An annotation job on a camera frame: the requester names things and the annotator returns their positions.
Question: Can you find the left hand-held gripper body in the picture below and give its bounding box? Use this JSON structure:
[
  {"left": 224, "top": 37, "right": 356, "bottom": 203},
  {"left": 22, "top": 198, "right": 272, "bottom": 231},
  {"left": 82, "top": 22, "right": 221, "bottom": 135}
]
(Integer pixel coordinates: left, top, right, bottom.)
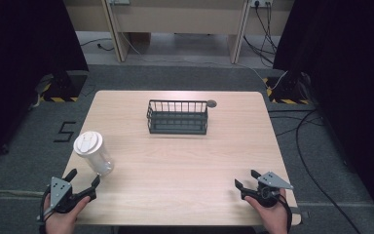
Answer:
[{"left": 46, "top": 176, "right": 93, "bottom": 215}]

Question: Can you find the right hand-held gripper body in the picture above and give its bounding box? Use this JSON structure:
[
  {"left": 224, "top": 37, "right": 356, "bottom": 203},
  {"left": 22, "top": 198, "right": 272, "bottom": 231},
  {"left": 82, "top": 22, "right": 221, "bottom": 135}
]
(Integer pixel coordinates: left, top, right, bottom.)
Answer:
[{"left": 252, "top": 171, "right": 294, "bottom": 209}]

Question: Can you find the white cup with lid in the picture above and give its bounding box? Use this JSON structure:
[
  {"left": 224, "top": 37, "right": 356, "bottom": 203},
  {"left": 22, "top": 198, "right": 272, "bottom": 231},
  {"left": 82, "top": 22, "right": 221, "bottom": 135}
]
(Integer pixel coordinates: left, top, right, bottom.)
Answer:
[{"left": 73, "top": 131, "right": 115, "bottom": 177}]

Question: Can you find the person's right hand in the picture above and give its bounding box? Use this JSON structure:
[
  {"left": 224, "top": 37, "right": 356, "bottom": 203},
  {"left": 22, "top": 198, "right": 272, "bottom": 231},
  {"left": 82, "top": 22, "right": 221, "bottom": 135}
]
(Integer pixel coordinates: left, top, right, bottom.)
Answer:
[{"left": 243, "top": 188, "right": 290, "bottom": 234}]

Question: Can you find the person's left hand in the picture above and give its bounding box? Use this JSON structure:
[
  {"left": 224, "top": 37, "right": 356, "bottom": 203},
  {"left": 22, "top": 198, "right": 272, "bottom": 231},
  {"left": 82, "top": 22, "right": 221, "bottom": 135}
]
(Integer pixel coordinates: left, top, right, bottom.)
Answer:
[{"left": 43, "top": 194, "right": 92, "bottom": 234}]

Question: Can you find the black stand base hazard tape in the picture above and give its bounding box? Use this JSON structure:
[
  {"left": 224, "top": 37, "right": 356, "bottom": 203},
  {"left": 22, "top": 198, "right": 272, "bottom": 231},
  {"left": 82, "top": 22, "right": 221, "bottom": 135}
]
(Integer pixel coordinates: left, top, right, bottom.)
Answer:
[
  {"left": 34, "top": 69, "right": 90, "bottom": 103},
  {"left": 262, "top": 70, "right": 314, "bottom": 106}
]

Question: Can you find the dark curtain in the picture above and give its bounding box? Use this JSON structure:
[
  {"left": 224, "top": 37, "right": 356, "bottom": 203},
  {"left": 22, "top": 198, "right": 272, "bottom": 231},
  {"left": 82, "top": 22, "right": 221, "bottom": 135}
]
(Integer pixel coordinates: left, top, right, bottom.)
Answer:
[
  {"left": 0, "top": 0, "right": 90, "bottom": 165},
  {"left": 272, "top": 0, "right": 374, "bottom": 228}
]

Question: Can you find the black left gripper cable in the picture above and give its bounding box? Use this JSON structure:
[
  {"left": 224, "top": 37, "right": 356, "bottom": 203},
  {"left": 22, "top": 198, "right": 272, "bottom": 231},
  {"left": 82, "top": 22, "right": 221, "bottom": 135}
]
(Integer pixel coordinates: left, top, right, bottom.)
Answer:
[{"left": 37, "top": 185, "right": 52, "bottom": 226}]

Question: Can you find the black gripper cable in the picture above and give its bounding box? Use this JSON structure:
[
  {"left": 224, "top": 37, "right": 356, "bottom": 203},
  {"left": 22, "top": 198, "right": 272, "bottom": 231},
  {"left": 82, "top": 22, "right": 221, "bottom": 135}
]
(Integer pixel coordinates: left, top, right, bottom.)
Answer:
[
  {"left": 37, "top": 185, "right": 52, "bottom": 226},
  {"left": 277, "top": 194, "right": 293, "bottom": 234}
]

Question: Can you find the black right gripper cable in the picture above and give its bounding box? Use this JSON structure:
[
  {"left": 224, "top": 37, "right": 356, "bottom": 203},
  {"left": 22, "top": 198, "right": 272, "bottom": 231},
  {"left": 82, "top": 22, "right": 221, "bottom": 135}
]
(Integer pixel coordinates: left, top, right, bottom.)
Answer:
[{"left": 277, "top": 194, "right": 293, "bottom": 234}]

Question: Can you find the long black floor cable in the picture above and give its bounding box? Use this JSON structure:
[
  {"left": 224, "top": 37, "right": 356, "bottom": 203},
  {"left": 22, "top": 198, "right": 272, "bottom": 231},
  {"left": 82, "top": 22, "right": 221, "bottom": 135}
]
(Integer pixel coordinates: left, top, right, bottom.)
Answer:
[{"left": 267, "top": 108, "right": 362, "bottom": 234}]

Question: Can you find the dark wire basket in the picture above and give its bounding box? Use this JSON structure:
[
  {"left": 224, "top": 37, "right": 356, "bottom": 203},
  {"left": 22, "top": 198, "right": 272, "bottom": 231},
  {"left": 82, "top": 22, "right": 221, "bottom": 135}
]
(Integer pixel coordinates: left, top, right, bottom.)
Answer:
[{"left": 146, "top": 98, "right": 209, "bottom": 136}]

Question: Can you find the black floor cable with plug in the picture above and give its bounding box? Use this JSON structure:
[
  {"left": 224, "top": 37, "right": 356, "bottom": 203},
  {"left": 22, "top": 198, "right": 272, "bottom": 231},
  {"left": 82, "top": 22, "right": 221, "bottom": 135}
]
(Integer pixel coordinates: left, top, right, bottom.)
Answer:
[{"left": 79, "top": 37, "right": 116, "bottom": 53}]

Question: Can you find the black cable bundle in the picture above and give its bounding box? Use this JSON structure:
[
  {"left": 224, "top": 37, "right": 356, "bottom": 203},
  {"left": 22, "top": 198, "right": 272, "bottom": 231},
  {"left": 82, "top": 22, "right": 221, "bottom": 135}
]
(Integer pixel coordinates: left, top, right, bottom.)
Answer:
[{"left": 243, "top": 2, "right": 280, "bottom": 68}]

